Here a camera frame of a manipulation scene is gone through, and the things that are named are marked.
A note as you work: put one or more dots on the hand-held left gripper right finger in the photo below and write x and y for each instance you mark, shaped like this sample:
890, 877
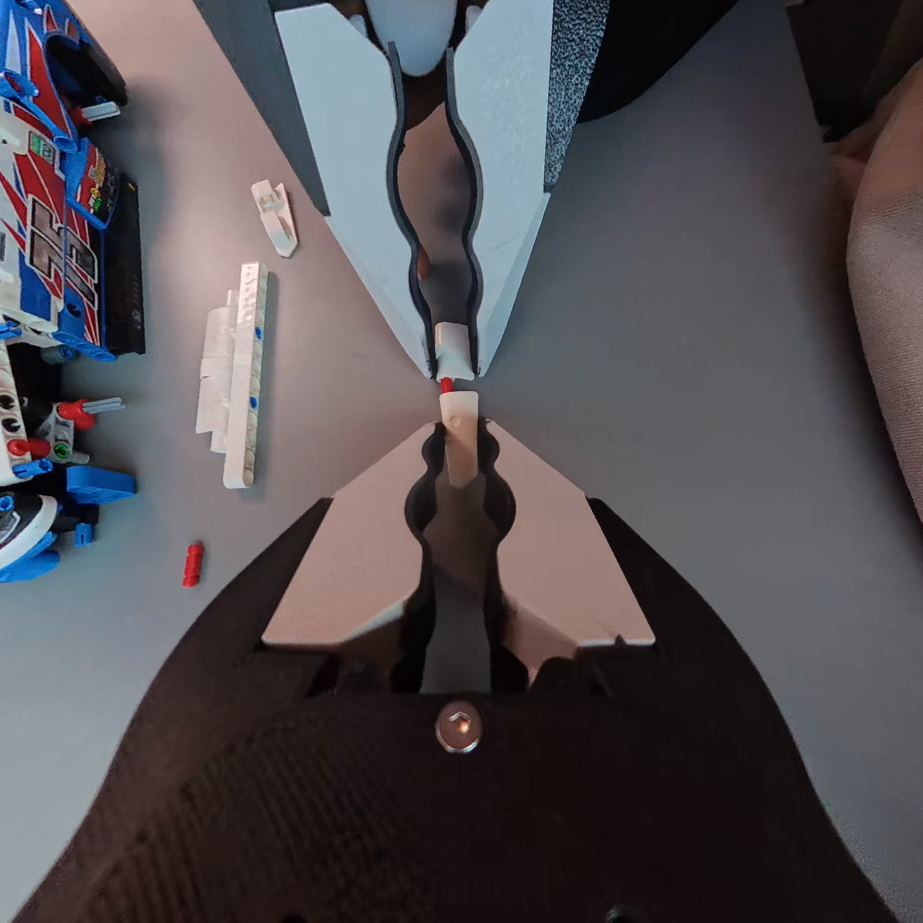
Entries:
577, 570

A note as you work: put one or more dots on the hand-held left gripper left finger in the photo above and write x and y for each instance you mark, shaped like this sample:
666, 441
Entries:
339, 570

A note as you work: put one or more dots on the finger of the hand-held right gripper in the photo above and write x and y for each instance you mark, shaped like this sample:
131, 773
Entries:
512, 144
346, 144

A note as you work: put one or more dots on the white curved panel brick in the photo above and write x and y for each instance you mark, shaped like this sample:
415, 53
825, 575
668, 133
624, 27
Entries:
278, 220
459, 432

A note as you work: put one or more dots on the white beam and panel assembly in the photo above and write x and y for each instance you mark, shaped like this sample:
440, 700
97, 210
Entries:
241, 389

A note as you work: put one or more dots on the small white connector brick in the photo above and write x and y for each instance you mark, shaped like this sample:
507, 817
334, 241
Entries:
454, 350

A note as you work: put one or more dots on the grey desk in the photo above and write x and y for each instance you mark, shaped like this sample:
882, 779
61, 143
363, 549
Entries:
685, 360

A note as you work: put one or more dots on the black cloth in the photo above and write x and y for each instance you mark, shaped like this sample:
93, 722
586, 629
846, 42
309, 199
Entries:
836, 65
649, 43

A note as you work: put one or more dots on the toy brick race car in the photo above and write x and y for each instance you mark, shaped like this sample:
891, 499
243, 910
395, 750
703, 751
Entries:
58, 252

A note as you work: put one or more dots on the beige printed sweatshirt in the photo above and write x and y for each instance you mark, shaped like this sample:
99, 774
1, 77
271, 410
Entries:
894, 288

